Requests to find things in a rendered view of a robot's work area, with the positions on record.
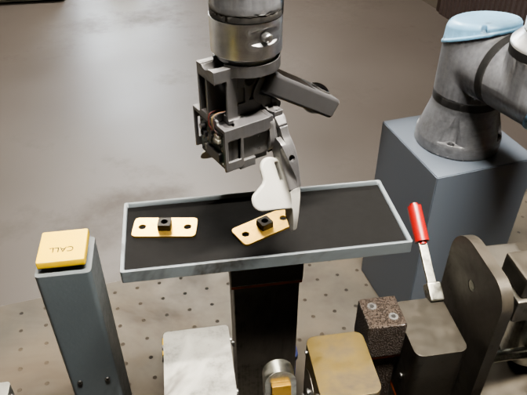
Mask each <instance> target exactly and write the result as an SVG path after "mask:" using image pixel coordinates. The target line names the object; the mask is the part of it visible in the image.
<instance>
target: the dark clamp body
mask: <svg viewBox="0 0 527 395"><path fill-rule="evenodd" d="M398 305H399V306H400V308H401V311H402V313H403V315H404V317H405V320H406V322H407V329H406V332H405V338H404V342H403V345H402V351H401V353H400V356H399V357H396V358H395V361H394V367H393V371H392V375H391V381H390V385H389V389H388V392H387V395H451V392H452V388H453V386H454V383H455V381H456V377H457V375H458V372H459V370H460V365H461V363H462V360H463V356H464V354H465V351H466V348H467V344H466V343H465V341H464V339H463V337H462V335H461V334H460V331H459V329H458V327H457V326H456V324H455V322H454V320H453V318H452V316H451V315H450V313H449V311H448V309H447V307H446V305H445V304H444V302H443V301H437V302H430V301H429V300H428V298H426V299H414V300H407V301H400V302H398Z"/></svg>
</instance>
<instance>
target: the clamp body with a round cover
mask: <svg viewBox="0 0 527 395"><path fill-rule="evenodd" d="M304 353H305V355H306V359H305V370H304V381H303V393H302V395H380V391H381V384H380V380H379V378H378V375H377V373H376V369H375V367H374V364H373V361H372V358H371V356H370V353H369V350H368V347H367V345H366V343H365V339H364V337H363V335H362V334H361V333H359V332H345V333H339V334H332V335H320V336H314V337H310V338H309V339H308V340H307V348H306V350H305V352H304Z"/></svg>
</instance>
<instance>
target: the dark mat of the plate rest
mask: <svg viewBox="0 0 527 395"><path fill-rule="evenodd" d="M270 212H273V211H269V212H258V211H257V210H255V208H254V207H253V204H252V197H237V198H228V199H220V200H211V201H195V202H186V203H177V204H168V205H152V206H144V207H135V208H128V215H127V229H126V243H125V270H132V269H140V268H148V267H156V266H170V265H177V264H185V263H200V262H207V261H215V260H222V259H237V258H245V257H252V256H259V255H273V254H282V253H289V252H303V251H311V250H319V249H327V248H341V247H348V246H356V245H370V244H378V243H385V242H393V241H407V240H406V238H405V236H404V234H403V233H402V230H401V228H400V226H399V225H398V223H397V221H396V219H395V217H394V215H393V213H392V211H391V210H390V208H389V206H388V204H387V202H386V200H385V198H384V196H383V195H382V193H381V191H380V188H379V187H378V185H372V186H363V187H346V188H338V189H329V190H313V191H304V192H300V210H299V217H298V224H297V228H296V229H295V230H293V231H291V230H290V228H289V229H286V230H283V231H282V232H279V233H277V234H275V235H272V236H270V237H268V238H265V239H263V240H262V241H258V242H257V243H255V244H253V245H250V246H244V245H243V244H242V243H241V242H240V241H239V240H238V239H237V238H236V237H235V236H234V235H233V234H232V229H233V228H235V227H237V226H240V225H242V224H244V223H247V222H249V221H252V220H254V219H257V218H259V217H261V216H264V215H266V214H268V213H270ZM138 218H196V219H197V220H198V225H197V230H196V235H195V237H187V238H134V237H132V231H133V225H134V222H135V220H136V219H138Z"/></svg>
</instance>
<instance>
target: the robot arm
mask: <svg viewBox="0 0 527 395"><path fill-rule="evenodd" d="M208 6H209V13H208V15H209V40H210V49H211V51H212V53H213V56H211V57H208V58H205V59H201V60H196V65H197V76H198V96H199V103H197V104H195V105H193V113H194V131H195V141H196V145H200V144H202V149H203V150H204V151H203V152H202V153H201V158H213V159H214V160H215V161H217V162H218V163H219V164H220V165H221V166H222V167H223V168H224V169H225V172H231V171H233V170H235V169H244V168H246V167H249V166H251V165H255V164H256V158H260V157H263V156H264V155H267V152H270V151H272V152H273V156H274V157H266V158H264V159H263V160H262V161H261V163H260V174H261V177H262V183H261V185H260V187H259V188H258V189H257V190H256V192H255V193H254V194H253V195H252V204H253V207H254V208H255V210H257V211H258V212H269V211H276V210H283V209H285V216H286V219H287V221H288V224H289V228H290V230H291V231H293V230H295V229H296V228H297V224H298V217H299V210H300V185H301V181H300V167H299V161H298V157H297V153H296V148H295V146H294V143H293V140H292V138H291V136H290V134H289V130H288V126H287V122H286V119H285V115H284V114H283V109H281V108H280V105H281V101H280V100H284V101H286V102H288V103H292V104H294V105H297V106H298V107H302V108H303V109H304V110H305V111H307V112H309V113H312V114H320V115H323V116H325V117H327V118H330V117H332V116H333V113H334V112H335V110H336V108H337V107H338V105H339V103H340V101H339V100H338V99H337V98H336V97H335V96H333V95H331V94H330V91H329V90H328V89H327V88H326V87H325V86H324V85H323V84H321V83H318V82H308V81H306V80H304V79H302V78H299V77H297V76H295V75H293V74H290V73H288V72H285V71H283V70H280V69H279V67H280V65H281V50H282V30H283V9H284V0H208ZM275 97H276V98H275ZM277 98H278V99H280V100H278V99H277ZM500 113H502V114H504V115H506V116H508V117H509V118H511V119H512V120H514V121H516V122H517V123H519V124H521V125H522V127H523V128H524V129H527V17H526V21H525V25H524V26H523V20H522V18H521V17H520V16H517V15H514V14H512V13H505V12H497V11H473V12H466V13H461V14H458V15H455V16H454V17H452V18H451V19H450V20H449V21H448V23H447V24H446V27H445V33H444V36H443V38H442V47H441V52H440V56H439V60H438V67H437V71H436V75H435V80H434V87H433V92H432V96H431V98H430V100H429V102H428V103H427V105H426V107H425V109H424V111H423V113H422V114H421V115H420V117H419V118H418V120H417V122H416V128H415V133H414V136H415V139H416V141H417V143H418V144H419V145H420V146H421V147H422V148H423V149H425V150H427V151H428V152H430V153H432V154H434V155H437V156H439V157H441V158H446V159H450V160H454V161H480V160H484V159H486V158H490V157H492V156H493V155H494V154H495V153H496V152H497V151H498V150H499V147H500V142H501V140H502V131H501V120H500ZM198 116H200V124H199V128H200V129H201V130H200V132H201V135H199V131H198Z"/></svg>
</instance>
